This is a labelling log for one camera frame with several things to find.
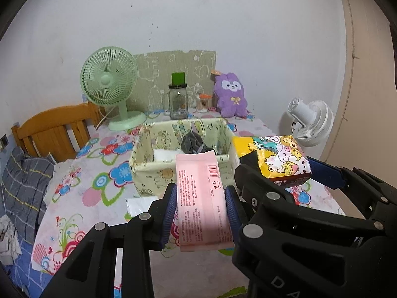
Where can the green plastic cup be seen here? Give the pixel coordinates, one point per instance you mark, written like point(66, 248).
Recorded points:
point(178, 78)

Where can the dark grey sock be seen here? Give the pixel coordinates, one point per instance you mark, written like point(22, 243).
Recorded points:
point(192, 141)

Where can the yellow cartoon tissue packet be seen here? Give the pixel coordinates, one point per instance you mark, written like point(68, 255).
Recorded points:
point(279, 158)

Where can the green desk fan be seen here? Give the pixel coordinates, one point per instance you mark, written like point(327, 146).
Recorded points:
point(105, 82)

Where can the yellow printed fabric storage box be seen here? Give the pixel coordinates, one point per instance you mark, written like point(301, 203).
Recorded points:
point(149, 167)

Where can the green printed board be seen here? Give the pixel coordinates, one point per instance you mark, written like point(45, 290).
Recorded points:
point(155, 68)

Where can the white plastic packet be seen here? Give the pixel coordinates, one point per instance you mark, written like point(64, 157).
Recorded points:
point(139, 206)

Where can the white crumpled cloth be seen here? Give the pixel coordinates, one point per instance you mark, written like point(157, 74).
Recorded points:
point(7, 239)

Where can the floral tablecloth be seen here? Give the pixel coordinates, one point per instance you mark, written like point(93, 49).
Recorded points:
point(93, 192)

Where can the glass mug jar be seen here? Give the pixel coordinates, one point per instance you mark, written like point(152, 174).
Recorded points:
point(178, 105)

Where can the grey plaid pillow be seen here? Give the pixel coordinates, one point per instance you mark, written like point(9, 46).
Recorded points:
point(21, 186)

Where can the blue bed sheet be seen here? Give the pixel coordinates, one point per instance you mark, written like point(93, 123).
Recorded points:
point(21, 264)

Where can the brown paper tag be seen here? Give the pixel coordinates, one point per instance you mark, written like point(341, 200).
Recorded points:
point(215, 74)

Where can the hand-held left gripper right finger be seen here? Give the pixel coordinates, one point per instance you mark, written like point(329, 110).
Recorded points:
point(233, 214)

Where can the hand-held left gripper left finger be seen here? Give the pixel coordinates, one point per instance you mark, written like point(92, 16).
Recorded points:
point(167, 217)

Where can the purple plush bunny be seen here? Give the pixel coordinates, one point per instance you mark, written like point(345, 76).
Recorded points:
point(231, 99)

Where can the wooden headboard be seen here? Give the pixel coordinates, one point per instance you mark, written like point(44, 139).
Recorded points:
point(49, 124)

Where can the pink tissue packet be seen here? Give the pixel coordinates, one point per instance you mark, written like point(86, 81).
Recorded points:
point(201, 198)

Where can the cotton swab jar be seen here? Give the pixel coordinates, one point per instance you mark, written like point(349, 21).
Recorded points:
point(203, 105)

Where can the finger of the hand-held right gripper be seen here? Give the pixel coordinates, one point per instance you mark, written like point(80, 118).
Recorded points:
point(279, 223)
point(328, 173)

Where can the clear plastic packet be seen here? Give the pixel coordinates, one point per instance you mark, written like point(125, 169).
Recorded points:
point(164, 155)

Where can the white standing fan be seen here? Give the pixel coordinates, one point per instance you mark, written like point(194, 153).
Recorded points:
point(316, 124)

